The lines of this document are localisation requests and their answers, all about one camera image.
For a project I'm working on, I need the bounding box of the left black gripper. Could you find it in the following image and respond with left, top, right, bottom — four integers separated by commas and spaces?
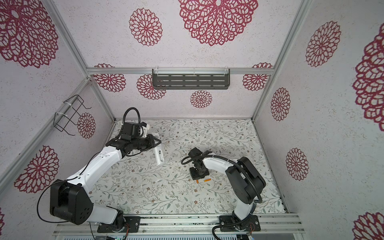
132, 133, 162, 152

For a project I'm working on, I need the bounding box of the white remote control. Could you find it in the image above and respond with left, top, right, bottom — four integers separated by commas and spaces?
154, 144, 165, 166

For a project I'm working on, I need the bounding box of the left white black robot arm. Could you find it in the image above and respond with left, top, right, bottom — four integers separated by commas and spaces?
50, 123, 164, 231

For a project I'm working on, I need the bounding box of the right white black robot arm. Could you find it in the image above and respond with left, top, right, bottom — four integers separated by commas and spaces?
181, 148, 266, 222

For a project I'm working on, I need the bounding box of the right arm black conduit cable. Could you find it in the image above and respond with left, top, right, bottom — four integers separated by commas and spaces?
180, 154, 263, 240

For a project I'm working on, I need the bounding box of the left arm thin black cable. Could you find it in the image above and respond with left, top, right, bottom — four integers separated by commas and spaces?
36, 152, 100, 224

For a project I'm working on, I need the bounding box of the aluminium front rail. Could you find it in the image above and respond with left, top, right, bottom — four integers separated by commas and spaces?
52, 214, 305, 237

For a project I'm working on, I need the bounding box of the dark grey wall shelf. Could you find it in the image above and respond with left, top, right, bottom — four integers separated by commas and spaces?
152, 69, 231, 90

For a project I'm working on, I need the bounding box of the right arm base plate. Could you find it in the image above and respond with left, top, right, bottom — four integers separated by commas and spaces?
219, 215, 261, 232

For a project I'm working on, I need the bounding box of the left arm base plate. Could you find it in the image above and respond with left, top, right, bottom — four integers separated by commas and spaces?
97, 216, 141, 233

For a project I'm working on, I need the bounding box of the black wire wall rack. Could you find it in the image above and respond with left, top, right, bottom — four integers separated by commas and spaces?
53, 95, 91, 136

